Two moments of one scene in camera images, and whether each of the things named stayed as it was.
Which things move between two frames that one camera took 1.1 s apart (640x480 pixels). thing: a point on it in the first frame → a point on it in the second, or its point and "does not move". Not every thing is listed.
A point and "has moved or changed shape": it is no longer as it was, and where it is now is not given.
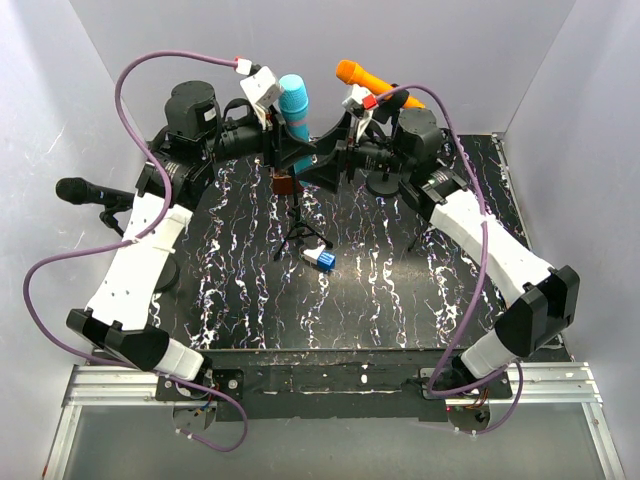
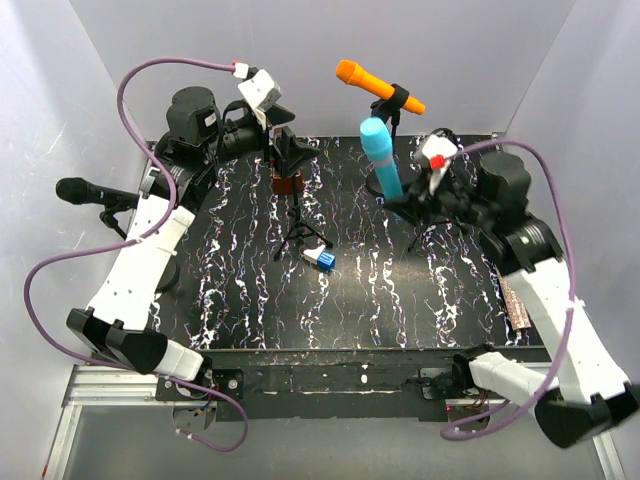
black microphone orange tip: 78,191 does not move
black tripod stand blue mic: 298,227 does not move
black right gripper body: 368,155 → 461,203
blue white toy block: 322,259 does not move
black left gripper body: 243,138 does not move
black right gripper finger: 326,176 → 418,208
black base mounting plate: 333,385 does not move
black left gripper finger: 286,149 does not move
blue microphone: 294,107 has moved or changed shape
